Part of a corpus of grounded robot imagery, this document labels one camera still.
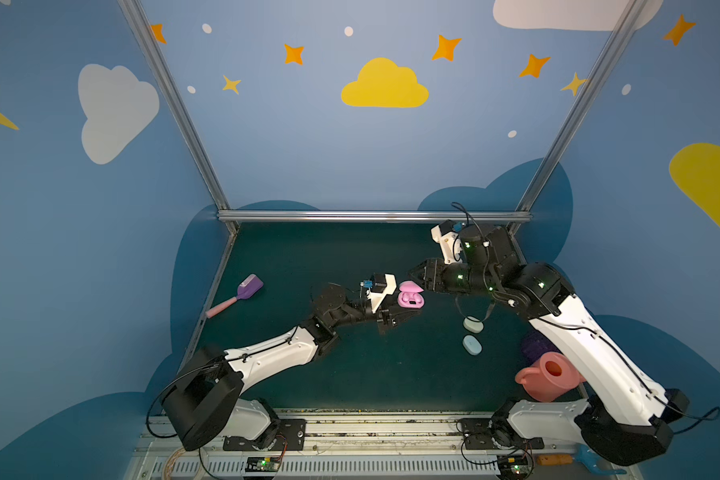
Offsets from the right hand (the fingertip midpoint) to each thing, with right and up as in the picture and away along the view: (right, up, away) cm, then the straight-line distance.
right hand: (414, 271), depth 64 cm
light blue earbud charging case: (+22, -24, +24) cm, 40 cm away
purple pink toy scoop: (-52, -9, +37) cm, 64 cm away
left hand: (+1, -7, +1) cm, 7 cm away
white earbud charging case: (+24, -18, +29) cm, 42 cm away
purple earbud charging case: (-1, -5, 0) cm, 5 cm away
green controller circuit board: (-35, -47, +7) cm, 59 cm away
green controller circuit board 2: (+25, -48, +7) cm, 55 cm away
